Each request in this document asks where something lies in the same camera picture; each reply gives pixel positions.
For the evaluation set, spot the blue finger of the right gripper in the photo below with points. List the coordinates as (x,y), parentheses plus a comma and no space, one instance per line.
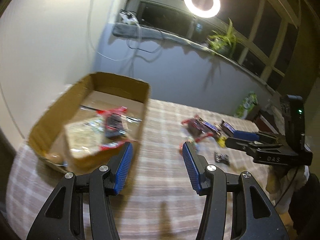
(227,129)
(249,136)

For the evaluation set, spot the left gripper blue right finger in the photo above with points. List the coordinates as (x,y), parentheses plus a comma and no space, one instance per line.
(194,168)

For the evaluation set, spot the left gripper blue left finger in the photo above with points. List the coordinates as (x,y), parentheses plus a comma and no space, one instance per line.
(118,170)

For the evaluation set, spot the red date snack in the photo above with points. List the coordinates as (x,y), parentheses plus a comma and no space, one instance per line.
(197,129)

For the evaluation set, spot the clear bag of bread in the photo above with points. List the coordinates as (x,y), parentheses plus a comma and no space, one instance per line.
(77,143)

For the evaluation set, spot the snickers bar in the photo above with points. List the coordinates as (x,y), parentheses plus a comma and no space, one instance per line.
(213,128)

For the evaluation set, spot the yellow snack packet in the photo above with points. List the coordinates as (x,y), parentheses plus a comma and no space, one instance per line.
(221,141)

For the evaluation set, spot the small black snack packet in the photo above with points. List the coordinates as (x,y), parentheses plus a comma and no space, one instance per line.
(221,158)

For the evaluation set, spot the green tissue box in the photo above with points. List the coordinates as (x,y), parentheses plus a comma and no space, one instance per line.
(247,104)

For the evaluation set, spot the brown cardboard box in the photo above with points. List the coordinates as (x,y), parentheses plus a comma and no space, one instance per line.
(97,91)

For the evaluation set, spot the green potted plant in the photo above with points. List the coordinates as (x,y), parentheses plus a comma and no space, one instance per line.
(223,44)

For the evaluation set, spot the grey windowsill mat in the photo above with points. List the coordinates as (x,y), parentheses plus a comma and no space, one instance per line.
(122,30)

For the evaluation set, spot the white power strip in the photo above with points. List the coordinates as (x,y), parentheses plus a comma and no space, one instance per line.
(128,18)

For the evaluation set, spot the ring light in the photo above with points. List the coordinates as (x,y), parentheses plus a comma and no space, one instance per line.
(199,9)

